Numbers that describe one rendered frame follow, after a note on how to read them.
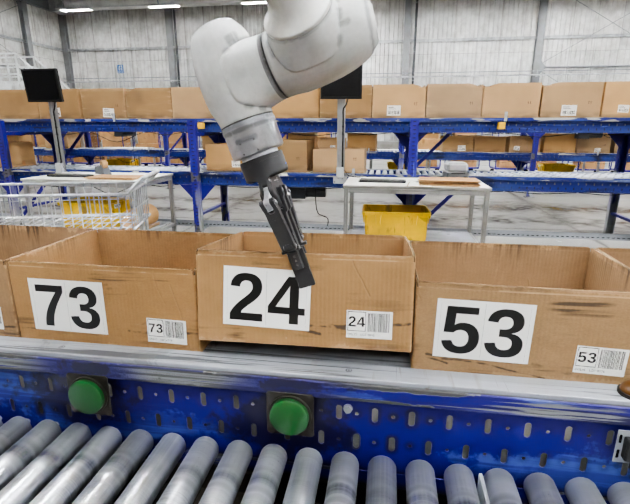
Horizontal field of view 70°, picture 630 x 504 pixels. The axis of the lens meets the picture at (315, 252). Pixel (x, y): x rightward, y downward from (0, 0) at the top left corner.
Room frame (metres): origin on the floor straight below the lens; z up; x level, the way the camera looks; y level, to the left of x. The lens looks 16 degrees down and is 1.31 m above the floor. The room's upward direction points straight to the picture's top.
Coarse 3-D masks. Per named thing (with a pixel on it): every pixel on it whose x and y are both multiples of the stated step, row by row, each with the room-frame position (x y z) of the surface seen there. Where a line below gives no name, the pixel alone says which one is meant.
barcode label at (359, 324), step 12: (348, 312) 0.74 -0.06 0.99; (360, 312) 0.73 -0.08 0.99; (372, 312) 0.73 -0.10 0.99; (384, 312) 0.73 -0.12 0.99; (348, 324) 0.73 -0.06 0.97; (360, 324) 0.73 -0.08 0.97; (372, 324) 0.73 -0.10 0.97; (384, 324) 0.72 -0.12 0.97; (348, 336) 0.73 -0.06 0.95; (360, 336) 0.73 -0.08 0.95; (372, 336) 0.72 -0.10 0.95; (384, 336) 0.72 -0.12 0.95
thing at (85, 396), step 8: (72, 384) 0.75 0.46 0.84; (80, 384) 0.75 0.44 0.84; (88, 384) 0.75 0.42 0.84; (72, 392) 0.75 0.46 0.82; (80, 392) 0.74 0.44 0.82; (88, 392) 0.74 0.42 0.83; (96, 392) 0.74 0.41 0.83; (72, 400) 0.75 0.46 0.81; (80, 400) 0.74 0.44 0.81; (88, 400) 0.74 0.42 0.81; (96, 400) 0.74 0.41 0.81; (104, 400) 0.75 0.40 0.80; (80, 408) 0.75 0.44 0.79; (88, 408) 0.74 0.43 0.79; (96, 408) 0.74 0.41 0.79
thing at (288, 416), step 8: (280, 400) 0.69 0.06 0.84; (288, 400) 0.69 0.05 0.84; (272, 408) 0.69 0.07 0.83; (280, 408) 0.68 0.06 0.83; (288, 408) 0.68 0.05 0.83; (296, 408) 0.68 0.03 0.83; (304, 408) 0.69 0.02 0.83; (272, 416) 0.69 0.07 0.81; (280, 416) 0.68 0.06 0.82; (288, 416) 0.68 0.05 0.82; (296, 416) 0.68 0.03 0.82; (304, 416) 0.68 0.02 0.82; (272, 424) 0.69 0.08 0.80; (280, 424) 0.68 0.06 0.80; (288, 424) 0.68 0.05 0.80; (296, 424) 0.68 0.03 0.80; (304, 424) 0.68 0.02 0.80; (280, 432) 0.69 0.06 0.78; (288, 432) 0.68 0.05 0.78; (296, 432) 0.68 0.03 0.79
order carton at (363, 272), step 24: (240, 240) 1.04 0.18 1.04; (264, 240) 1.06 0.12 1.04; (312, 240) 1.04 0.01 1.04; (336, 240) 1.04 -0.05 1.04; (360, 240) 1.03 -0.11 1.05; (384, 240) 1.02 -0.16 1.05; (408, 240) 0.94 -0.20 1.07; (216, 264) 0.78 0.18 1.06; (240, 264) 0.77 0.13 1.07; (264, 264) 0.77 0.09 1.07; (288, 264) 0.76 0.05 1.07; (312, 264) 0.75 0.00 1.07; (336, 264) 0.75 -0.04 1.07; (360, 264) 0.74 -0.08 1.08; (384, 264) 0.74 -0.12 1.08; (408, 264) 0.73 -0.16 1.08; (216, 288) 0.77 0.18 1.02; (312, 288) 0.75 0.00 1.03; (336, 288) 0.74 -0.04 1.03; (360, 288) 0.74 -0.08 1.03; (384, 288) 0.73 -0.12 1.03; (408, 288) 0.73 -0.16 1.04; (216, 312) 0.77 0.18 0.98; (312, 312) 0.74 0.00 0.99; (336, 312) 0.74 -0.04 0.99; (408, 312) 0.72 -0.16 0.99; (216, 336) 0.76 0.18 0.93; (240, 336) 0.76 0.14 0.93; (264, 336) 0.75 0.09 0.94; (288, 336) 0.75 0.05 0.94; (312, 336) 0.74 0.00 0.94; (336, 336) 0.74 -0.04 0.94; (408, 336) 0.72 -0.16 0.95
